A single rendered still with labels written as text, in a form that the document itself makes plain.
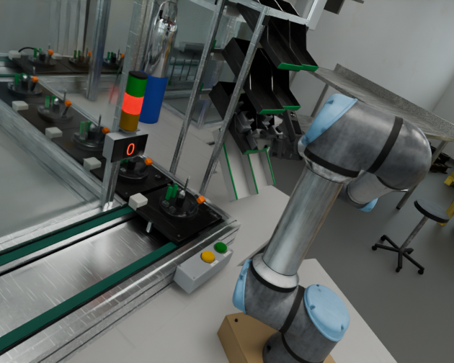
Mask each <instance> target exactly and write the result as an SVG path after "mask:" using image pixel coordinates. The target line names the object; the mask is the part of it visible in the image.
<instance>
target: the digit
mask: <svg viewBox="0 0 454 363"><path fill-rule="evenodd" d="M138 139H139V138H135V139H131V140H127V141H125V148H124V152H123V158H128V157H131V156H135V152H136V149H137V145H138Z"/></svg>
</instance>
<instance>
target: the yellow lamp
mask: <svg viewBox="0 0 454 363"><path fill-rule="evenodd" d="M139 117H140V114H138V115H132V114H129V113H127V112H124V111H123V109H122V111H121V116H120V122H119V126H120V127H121V128H122V129H124V130H129V131H134V130H137V127H138V121H139Z"/></svg>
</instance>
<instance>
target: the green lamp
mask: <svg viewBox="0 0 454 363"><path fill-rule="evenodd" d="M147 80H148V79H137V78H135V77H132V76H131V75H130V74H128V80H127V84H126V88H125V92H126V93H127V94H129V95H131V96H133V97H144V94H145V90H146V84H147Z"/></svg>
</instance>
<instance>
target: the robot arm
mask: <svg viewBox="0 0 454 363"><path fill-rule="evenodd" d="M282 115H283V117H284V121H285V124H286V127H287V129H288V134H286V135H281V134H274V135H268V134H259V133H256V134H254V135H253V136H252V137H253V138H256V139H257V148H258V150H260V151H261V150H262V149H263V148H264V146H265V145H270V155H269V157H274V158H280V159H282V158H285V159H287V160H296V161H304V158H305V160H306V166H305V168H304V170H303V172H302V174H301V176H300V178H299V180H298V182H297V184H296V186H295V189H294V190H293V193H292V194H291V196H290V199H289V200H288V203H287V204H286V207H285V209H284V211H283V213H282V215H281V217H280V219H279V221H278V223H277V225H276V227H275V230H274V232H273V234H272V236H271V238H270V240H269V242H268V244H267V246H266V248H265V250H264V253H261V254H257V255H256V256H255V257H254V258H253V260H252V259H247V260H246V261H245V262H244V265H243V266H242V269H241V272H240V274H239V278H238V280H237V282H236V286H235V289H234V291H233V297H232V302H233V305H234V306H235V307H236V308H238V309H239V310H241V311H242V312H244V314H246V315H250V316H251V317H253V318H255V319H257V320H258V321H261V322H263V323H264V324H266V325H268V326H270V327H271V328H273V329H275V330H277V332H275V333H273V334H272V335H271V336H270V337H269V338H268V340H267V341H266V343H265V345H264V347H263V350H262V360H263V363H324V360H325V358H327V357H328V355H329V354H330V352H331V351H332V349H333V348H334V347H335V346H336V345H337V343H338V342H339V341H340V340H342V338H343V337H344V333H345V332H346V330H347V329H348V327H349V324H350V315H349V312H348V309H347V307H346V305H345V304H344V303H343V301H342V299H341V298H340V297H339V296H338V295H337V294H336V293H335V292H334V291H332V290H330V289H329V288H328V287H325V286H323V285H321V284H317V285H315V284H312V285H310V286H308V287H307V288H305V287H302V286H300V285H299V284H298V283H299V281H300V278H299V275H298V273H297V271H298V268H299V266H300V265H301V263H302V261H303V259H304V257H305V256H306V254H307V252H308V250H309V248H310V247H311V244H312V243H313V240H314V239H315V237H316V235H317V233H318V231H319V230H320V228H321V226H322V224H323V222H324V221H325V219H326V216H327V215H328V213H329V211H330V209H331V207H332V205H333V204H334V202H335V200H336V199H337V200H340V201H342V202H344V203H346V204H348V205H351V206H353V207H354V208H356V209H358V210H362V211H364V212H370V211H371V210H372V209H373V208H374V206H375V204H376V202H377V201H378V198H379V197H381V196H383V195H385V194H387V193H389V192H391V191H393V190H405V189H409V188H411V187H413V186H415V185H417V184H418V183H420V181H422V180H423V179H424V178H425V177H426V175H427V173H428V171H429V169H430V166H431V162H432V152H431V148H430V146H429V142H428V140H427V138H426V136H425V135H424V133H423V132H422V131H421V130H420V129H419V128H418V127H417V126H416V125H415V124H413V123H412V122H410V121H408V120H405V119H404V118H400V117H397V116H395V115H392V114H391V113H388V112H385V111H383V110H381V109H378V108H376V107H373V106H370V105H369V104H366V103H363V102H361V101H358V100H357V99H356V98H354V99H353V98H350V97H347V96H345V95H342V94H333V95H331V96H330V97H329V98H328V99H327V101H326V102H325V104H324V105H323V107H322V108H321V110H320V112H319V113H318V114H317V116H316V118H315V120H314V121H313V122H312V124H311V126H310V127H309V129H308V130H307V132H306V134H305V135H303V134H302V131H301V127H300V125H299V122H298V118H297V116H296V113H295V111H292V110H289V109H287V110H285V111H284V112H283V113H282ZM265 139H269V140H265ZM361 170H363V171H364V172H362V173H361V174H360V175H359V176H358V174H359V173H360V171H361Z"/></svg>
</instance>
